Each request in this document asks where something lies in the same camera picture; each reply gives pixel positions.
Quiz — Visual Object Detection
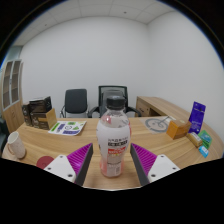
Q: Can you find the tall dark brown carton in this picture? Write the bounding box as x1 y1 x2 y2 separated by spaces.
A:
22 103 34 127

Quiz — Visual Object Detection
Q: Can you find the flat round red coaster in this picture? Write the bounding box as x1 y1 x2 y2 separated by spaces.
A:
35 155 55 170

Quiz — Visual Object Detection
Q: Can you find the white sticker sheet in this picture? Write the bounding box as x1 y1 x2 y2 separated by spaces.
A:
48 120 87 136

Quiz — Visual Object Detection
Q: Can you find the wooden side desk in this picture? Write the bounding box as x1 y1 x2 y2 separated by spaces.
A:
135 95 192 122

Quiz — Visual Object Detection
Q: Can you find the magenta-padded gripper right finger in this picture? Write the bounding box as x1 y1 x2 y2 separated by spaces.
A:
129 142 181 187

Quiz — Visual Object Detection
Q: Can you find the grey mesh office chair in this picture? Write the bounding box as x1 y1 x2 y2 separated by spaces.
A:
87 85 143 118

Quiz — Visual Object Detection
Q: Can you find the green flat packet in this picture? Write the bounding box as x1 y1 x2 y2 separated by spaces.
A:
197 129 213 150

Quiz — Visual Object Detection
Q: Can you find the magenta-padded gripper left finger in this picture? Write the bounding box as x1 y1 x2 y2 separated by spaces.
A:
43 142 95 187

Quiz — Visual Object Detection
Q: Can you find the small blue packet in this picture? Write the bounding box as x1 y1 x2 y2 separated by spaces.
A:
198 144 210 159

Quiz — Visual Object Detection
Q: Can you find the purple standing packet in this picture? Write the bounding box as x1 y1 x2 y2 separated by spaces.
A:
188 101 207 135

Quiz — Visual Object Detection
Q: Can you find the wooden glass-door cabinet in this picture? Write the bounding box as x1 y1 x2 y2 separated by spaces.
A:
0 59 25 134

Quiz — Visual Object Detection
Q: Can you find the small yellow box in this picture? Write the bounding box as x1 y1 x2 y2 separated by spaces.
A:
185 131 204 148

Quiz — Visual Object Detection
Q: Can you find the orange-brown small box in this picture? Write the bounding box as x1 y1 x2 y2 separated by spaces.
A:
165 119 193 140

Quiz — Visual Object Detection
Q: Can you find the black padded chair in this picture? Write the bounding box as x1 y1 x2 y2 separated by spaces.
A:
59 88 90 119

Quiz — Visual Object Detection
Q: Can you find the white patterned ceramic mug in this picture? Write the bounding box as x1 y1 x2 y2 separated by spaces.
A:
7 130 27 160

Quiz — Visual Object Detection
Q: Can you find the clear black-capped drink bottle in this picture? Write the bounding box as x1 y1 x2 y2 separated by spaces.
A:
96 95 132 178

